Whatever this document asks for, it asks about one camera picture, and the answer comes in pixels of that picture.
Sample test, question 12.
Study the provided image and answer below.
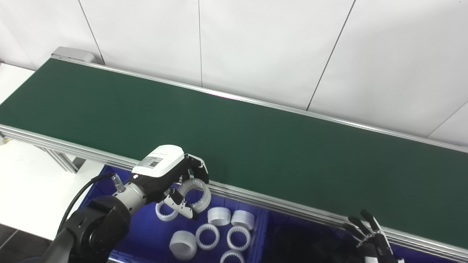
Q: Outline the white and black left hand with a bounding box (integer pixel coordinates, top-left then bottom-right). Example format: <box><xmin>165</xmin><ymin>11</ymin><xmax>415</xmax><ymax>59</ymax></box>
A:
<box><xmin>131</xmin><ymin>145</ymin><xmax>210</xmax><ymax>221</ymax></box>

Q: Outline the white and black right hand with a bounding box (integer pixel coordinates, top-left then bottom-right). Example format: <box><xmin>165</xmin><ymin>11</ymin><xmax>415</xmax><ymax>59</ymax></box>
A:
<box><xmin>343</xmin><ymin>209</ymin><xmax>405</xmax><ymax>263</ymax></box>

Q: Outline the white plastic gear ring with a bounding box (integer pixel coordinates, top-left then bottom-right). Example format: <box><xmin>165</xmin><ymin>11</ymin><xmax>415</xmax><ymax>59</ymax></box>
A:
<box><xmin>155</xmin><ymin>200</ymin><xmax>179</xmax><ymax>222</ymax></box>
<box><xmin>196</xmin><ymin>224</ymin><xmax>220</xmax><ymax>250</ymax></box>
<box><xmin>220</xmin><ymin>250</ymin><xmax>245</xmax><ymax>263</ymax></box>
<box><xmin>227</xmin><ymin>226</ymin><xmax>252</xmax><ymax>251</ymax></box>
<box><xmin>207</xmin><ymin>207</ymin><xmax>231</xmax><ymax>226</ymax></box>
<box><xmin>175</xmin><ymin>178</ymin><xmax>212</xmax><ymax>213</ymax></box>
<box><xmin>169</xmin><ymin>230</ymin><xmax>197</xmax><ymax>260</ymax></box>
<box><xmin>231</xmin><ymin>210</ymin><xmax>255</xmax><ymax>230</ymax></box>

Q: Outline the blue plastic bin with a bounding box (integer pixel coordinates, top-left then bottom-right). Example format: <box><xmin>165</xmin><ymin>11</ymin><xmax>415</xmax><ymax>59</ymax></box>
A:
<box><xmin>256</xmin><ymin>210</ymin><xmax>468</xmax><ymax>263</ymax></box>
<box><xmin>79</xmin><ymin>165</ymin><xmax>269</xmax><ymax>263</ymax></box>

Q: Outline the green conveyor belt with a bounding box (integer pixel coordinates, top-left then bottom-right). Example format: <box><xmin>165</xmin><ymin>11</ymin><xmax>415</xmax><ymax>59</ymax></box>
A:
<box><xmin>0</xmin><ymin>58</ymin><xmax>468</xmax><ymax>249</ymax></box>
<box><xmin>0</xmin><ymin>55</ymin><xmax>468</xmax><ymax>263</ymax></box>

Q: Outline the aluminium conveyor leg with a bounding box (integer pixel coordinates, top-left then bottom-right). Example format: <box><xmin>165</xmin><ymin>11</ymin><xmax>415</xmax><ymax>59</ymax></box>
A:
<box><xmin>37</xmin><ymin>146</ymin><xmax>86</xmax><ymax>174</ymax></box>

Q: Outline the grey conveyor end box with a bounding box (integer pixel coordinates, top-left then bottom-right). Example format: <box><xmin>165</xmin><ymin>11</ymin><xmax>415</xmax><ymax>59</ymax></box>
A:
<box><xmin>51</xmin><ymin>46</ymin><xmax>96</xmax><ymax>63</ymax></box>

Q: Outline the black wrist cable with plug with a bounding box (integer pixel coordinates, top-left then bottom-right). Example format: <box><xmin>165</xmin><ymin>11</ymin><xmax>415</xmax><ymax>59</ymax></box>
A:
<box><xmin>57</xmin><ymin>172</ymin><xmax>125</xmax><ymax>234</ymax></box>

